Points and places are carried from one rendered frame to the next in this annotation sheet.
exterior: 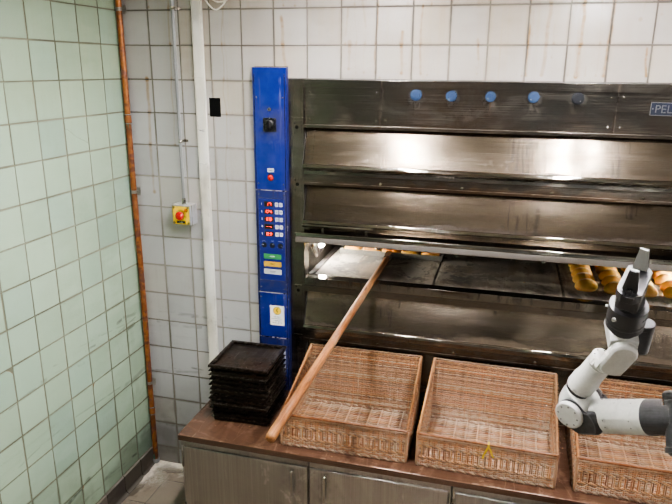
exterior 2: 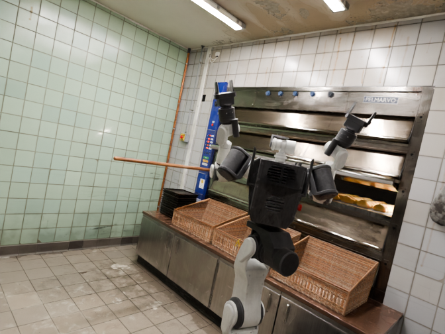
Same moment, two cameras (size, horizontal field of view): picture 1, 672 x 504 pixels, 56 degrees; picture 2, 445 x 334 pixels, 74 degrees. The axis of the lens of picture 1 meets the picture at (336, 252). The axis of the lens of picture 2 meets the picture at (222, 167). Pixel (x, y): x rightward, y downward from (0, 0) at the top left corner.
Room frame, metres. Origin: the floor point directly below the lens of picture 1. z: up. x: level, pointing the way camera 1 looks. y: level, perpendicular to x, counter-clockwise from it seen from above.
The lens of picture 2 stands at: (0.04, -1.49, 1.39)
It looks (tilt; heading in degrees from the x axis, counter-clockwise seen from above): 3 degrees down; 29
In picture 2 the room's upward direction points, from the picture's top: 12 degrees clockwise
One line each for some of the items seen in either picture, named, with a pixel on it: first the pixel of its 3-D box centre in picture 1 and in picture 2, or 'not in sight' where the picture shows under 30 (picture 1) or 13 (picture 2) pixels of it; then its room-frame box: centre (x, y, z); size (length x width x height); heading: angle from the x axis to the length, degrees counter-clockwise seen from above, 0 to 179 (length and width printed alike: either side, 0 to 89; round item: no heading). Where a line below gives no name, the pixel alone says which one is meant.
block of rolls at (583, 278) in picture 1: (621, 271); (365, 201); (2.95, -1.39, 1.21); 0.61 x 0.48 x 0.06; 165
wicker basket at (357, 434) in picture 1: (354, 398); (209, 217); (2.57, -0.09, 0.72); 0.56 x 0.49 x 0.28; 76
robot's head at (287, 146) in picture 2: not in sight; (283, 148); (1.46, -1.04, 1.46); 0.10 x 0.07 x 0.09; 114
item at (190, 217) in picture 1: (184, 213); (184, 137); (3.02, 0.74, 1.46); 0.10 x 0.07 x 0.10; 75
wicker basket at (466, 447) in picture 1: (488, 417); (255, 238); (2.42, -0.66, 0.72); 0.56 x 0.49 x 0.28; 74
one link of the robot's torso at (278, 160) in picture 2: not in sight; (275, 189); (1.40, -1.06, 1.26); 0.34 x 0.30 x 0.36; 114
